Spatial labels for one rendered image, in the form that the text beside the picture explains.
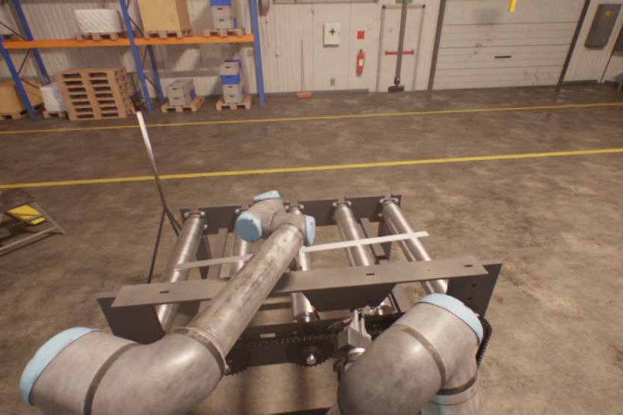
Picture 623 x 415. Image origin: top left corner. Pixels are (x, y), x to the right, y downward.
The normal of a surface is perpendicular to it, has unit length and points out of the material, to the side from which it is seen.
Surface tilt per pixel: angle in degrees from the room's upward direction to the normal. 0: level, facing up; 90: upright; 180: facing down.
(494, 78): 90
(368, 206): 90
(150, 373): 27
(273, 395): 0
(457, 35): 90
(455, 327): 32
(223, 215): 90
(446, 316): 12
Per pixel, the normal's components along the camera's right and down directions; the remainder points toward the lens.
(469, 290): 0.11, 0.49
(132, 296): -0.02, -0.87
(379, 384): -0.47, -0.32
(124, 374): 0.12, -0.66
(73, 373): -0.16, -0.54
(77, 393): -0.23, -0.22
